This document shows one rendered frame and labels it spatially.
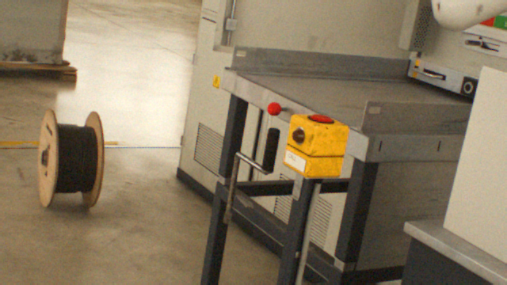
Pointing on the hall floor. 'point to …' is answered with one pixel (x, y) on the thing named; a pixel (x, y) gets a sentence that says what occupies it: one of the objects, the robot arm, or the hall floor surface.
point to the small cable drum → (70, 158)
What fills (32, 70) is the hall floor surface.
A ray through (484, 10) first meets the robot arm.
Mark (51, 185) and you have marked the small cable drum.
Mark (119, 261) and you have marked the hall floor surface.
